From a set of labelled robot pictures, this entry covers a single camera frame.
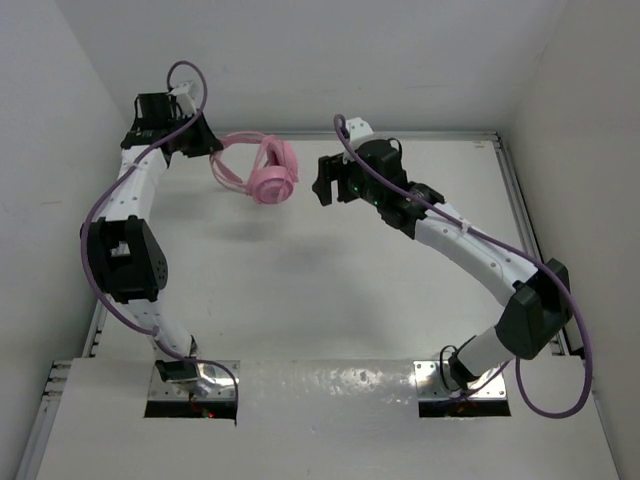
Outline pink headphones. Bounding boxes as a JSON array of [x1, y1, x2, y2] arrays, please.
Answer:
[[209, 131, 299, 205]]

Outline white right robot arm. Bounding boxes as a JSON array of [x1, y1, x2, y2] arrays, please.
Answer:
[[312, 139, 571, 389]]

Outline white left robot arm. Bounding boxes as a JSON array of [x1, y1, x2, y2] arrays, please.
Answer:
[[85, 82, 222, 391]]

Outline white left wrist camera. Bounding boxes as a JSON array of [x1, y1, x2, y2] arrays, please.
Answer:
[[167, 80, 198, 118]]

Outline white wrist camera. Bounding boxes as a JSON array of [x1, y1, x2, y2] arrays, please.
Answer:
[[346, 117, 374, 150], [167, 80, 198, 118]]

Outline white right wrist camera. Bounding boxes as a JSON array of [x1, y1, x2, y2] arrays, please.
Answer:
[[346, 117, 374, 150]]

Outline aluminium table frame rail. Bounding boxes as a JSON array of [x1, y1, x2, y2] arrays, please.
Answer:
[[38, 135, 584, 479]]

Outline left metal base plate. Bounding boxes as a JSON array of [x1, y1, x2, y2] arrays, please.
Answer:
[[147, 360, 239, 402]]

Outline metal base plate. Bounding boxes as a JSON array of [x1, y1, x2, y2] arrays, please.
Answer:
[[147, 360, 239, 402], [413, 359, 508, 402]]

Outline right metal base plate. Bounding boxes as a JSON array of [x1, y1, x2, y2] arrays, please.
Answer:
[[413, 359, 508, 402]]

